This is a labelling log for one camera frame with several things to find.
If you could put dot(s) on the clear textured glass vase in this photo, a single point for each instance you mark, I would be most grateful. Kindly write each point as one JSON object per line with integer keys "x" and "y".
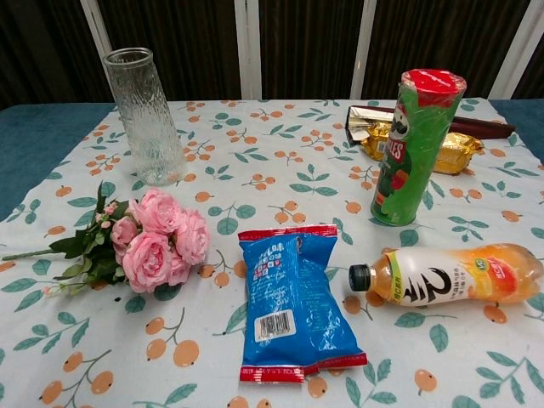
{"x": 149, "y": 127}

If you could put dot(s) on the floral print tablecloth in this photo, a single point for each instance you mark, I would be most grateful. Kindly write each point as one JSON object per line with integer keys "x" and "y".
{"x": 272, "y": 178}

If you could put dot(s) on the gold foil snack package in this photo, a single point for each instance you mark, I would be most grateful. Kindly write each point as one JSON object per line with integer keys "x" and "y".
{"x": 457, "y": 155}

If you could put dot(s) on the pink rose bouquet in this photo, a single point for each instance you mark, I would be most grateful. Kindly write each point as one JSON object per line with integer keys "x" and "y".
{"x": 146, "y": 255}

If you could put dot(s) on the blue snack bag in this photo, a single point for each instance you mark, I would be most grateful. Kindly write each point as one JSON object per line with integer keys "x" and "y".
{"x": 293, "y": 297}

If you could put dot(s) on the orange juice bottle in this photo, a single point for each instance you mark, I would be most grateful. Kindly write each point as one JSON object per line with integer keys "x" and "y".
{"x": 446, "y": 276}

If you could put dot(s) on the dark red folding fan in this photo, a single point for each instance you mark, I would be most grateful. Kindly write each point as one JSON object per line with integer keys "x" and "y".
{"x": 476, "y": 126}

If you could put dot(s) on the green Pringles can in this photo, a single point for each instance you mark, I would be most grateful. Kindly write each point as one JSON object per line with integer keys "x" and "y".
{"x": 408, "y": 161}

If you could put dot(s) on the white frame pole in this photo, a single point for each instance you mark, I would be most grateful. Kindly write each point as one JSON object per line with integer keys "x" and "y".
{"x": 95, "y": 25}
{"x": 510, "y": 47}
{"x": 248, "y": 47}
{"x": 362, "y": 47}

